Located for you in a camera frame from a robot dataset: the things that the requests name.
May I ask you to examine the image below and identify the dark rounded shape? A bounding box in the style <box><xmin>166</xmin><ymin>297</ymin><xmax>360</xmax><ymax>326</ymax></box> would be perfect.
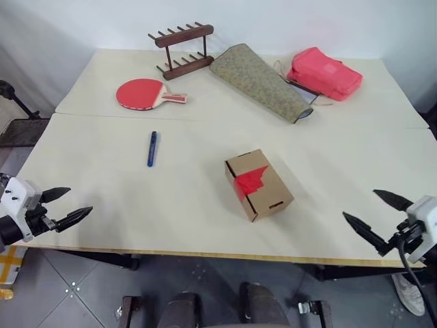
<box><xmin>238</xmin><ymin>282</ymin><xmax>292</xmax><ymax>328</ymax></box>
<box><xmin>163</xmin><ymin>291</ymin><xmax>203</xmax><ymax>328</ymax></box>

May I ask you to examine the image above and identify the red tape seal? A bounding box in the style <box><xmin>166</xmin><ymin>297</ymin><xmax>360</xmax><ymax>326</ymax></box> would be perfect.
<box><xmin>233</xmin><ymin>165</ymin><xmax>269</xmax><ymax>201</ymax></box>

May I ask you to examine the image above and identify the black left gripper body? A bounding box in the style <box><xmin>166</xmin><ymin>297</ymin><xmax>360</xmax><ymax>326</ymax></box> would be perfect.
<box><xmin>24</xmin><ymin>202</ymin><xmax>58</xmax><ymax>239</ymax></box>

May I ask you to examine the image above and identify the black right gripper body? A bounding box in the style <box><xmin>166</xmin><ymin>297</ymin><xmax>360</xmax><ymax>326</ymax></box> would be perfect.
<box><xmin>389</xmin><ymin>219</ymin><xmax>425</xmax><ymax>256</ymax></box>

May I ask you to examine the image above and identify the white sneaker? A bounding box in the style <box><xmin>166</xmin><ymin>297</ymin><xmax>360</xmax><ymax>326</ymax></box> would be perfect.
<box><xmin>390</xmin><ymin>273</ymin><xmax>427</xmax><ymax>317</ymax></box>

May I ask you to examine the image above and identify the black table frame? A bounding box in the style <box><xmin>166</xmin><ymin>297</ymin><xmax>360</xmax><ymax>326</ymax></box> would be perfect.
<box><xmin>53</xmin><ymin>248</ymin><xmax>428</xmax><ymax>283</ymax></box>

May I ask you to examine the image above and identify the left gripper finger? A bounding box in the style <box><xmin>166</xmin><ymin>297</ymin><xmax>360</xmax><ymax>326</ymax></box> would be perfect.
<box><xmin>55</xmin><ymin>206</ymin><xmax>94</xmax><ymax>234</ymax></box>
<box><xmin>42</xmin><ymin>187</ymin><xmax>72</xmax><ymax>206</ymax></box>

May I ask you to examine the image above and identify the brown cardboard box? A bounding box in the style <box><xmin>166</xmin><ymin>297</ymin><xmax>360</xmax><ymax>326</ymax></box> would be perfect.
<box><xmin>223</xmin><ymin>148</ymin><xmax>296</xmax><ymax>223</ymax></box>

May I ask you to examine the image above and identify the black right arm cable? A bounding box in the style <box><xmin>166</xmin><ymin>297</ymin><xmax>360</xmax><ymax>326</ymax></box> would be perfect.
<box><xmin>395</xmin><ymin>234</ymin><xmax>432</xmax><ymax>302</ymax></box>

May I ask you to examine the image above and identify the dark wooden peg rack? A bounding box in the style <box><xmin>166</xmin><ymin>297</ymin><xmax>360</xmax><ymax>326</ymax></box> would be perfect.
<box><xmin>147</xmin><ymin>21</ymin><xmax>215</xmax><ymax>81</ymax></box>

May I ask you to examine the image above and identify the black metal stand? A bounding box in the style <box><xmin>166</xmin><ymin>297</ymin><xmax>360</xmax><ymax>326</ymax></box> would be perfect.
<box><xmin>0</xmin><ymin>79</ymin><xmax>51</xmax><ymax>148</ymax></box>

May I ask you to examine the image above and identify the pink red fabric bag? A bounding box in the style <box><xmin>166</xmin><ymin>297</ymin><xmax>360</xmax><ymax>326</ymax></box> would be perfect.
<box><xmin>285</xmin><ymin>46</ymin><xmax>364</xmax><ymax>103</ymax></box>

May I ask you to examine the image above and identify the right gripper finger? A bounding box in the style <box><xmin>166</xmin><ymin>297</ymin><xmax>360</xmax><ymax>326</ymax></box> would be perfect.
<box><xmin>372</xmin><ymin>189</ymin><xmax>416</xmax><ymax>214</ymax></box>
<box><xmin>342</xmin><ymin>211</ymin><xmax>391</xmax><ymax>258</ymax></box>

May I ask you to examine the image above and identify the blue pen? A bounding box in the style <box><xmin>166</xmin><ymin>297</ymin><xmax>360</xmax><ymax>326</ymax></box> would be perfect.
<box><xmin>146</xmin><ymin>131</ymin><xmax>158</xmax><ymax>168</ymax></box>

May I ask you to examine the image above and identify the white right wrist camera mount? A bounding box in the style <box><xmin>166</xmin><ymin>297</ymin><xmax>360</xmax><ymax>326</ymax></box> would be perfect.
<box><xmin>406</xmin><ymin>195</ymin><xmax>437</xmax><ymax>264</ymax></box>

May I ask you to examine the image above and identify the red table tennis paddle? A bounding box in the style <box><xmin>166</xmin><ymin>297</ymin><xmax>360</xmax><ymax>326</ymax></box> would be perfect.
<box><xmin>115</xmin><ymin>77</ymin><xmax>190</xmax><ymax>112</ymax></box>

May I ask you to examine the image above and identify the yellow white carton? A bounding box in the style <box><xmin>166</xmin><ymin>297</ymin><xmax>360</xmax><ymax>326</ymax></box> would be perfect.
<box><xmin>0</xmin><ymin>245</ymin><xmax>29</xmax><ymax>286</ymax></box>

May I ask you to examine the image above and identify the olive patterned fabric pouch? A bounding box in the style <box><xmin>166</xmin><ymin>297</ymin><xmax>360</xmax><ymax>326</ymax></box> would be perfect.
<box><xmin>208</xmin><ymin>42</ymin><xmax>315</xmax><ymax>125</ymax></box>

